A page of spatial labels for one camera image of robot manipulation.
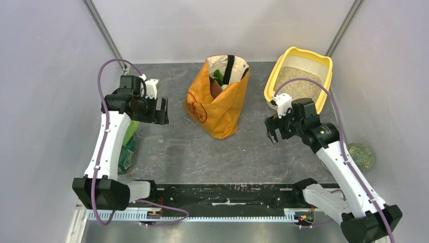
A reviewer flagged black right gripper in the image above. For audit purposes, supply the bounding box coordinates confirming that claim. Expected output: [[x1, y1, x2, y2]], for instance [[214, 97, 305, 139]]
[[264, 105, 304, 144]]

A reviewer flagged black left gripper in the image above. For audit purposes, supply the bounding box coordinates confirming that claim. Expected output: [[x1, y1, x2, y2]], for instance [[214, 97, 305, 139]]
[[133, 94, 169, 125]]

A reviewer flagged green cat litter bag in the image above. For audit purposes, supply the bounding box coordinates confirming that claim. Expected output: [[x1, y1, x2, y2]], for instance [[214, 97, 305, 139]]
[[118, 120, 139, 175]]

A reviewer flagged orange paper shopping bag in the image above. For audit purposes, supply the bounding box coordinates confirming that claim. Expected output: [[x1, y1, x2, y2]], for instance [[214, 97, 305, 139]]
[[184, 55, 250, 139]]

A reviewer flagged yellow litter box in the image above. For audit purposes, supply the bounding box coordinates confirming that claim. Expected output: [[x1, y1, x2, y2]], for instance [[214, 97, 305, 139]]
[[264, 47, 333, 114]]

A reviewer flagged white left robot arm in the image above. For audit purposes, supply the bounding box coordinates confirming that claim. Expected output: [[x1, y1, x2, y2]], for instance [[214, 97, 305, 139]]
[[72, 75, 169, 211]]

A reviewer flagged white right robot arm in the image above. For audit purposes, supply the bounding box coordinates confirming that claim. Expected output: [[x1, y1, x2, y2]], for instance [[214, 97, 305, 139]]
[[264, 98, 403, 242]]

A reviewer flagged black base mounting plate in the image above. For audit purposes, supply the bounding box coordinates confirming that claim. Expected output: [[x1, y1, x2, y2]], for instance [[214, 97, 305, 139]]
[[147, 183, 312, 218]]

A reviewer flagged green netted melon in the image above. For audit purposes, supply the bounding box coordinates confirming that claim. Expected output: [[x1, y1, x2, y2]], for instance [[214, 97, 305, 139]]
[[347, 143, 375, 172]]

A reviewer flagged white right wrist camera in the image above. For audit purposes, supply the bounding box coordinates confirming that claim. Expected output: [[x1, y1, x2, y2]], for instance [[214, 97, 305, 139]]
[[272, 93, 292, 118]]

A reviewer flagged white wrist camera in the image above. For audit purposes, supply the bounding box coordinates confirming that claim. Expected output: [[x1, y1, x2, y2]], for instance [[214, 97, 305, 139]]
[[139, 74, 159, 99], [272, 93, 292, 118]]

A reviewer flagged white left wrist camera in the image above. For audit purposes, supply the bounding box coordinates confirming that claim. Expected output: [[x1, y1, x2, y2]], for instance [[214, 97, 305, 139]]
[[139, 74, 159, 99]]

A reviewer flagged aluminium slotted rail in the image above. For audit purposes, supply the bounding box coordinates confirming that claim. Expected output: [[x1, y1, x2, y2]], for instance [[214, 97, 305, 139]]
[[87, 207, 316, 223]]

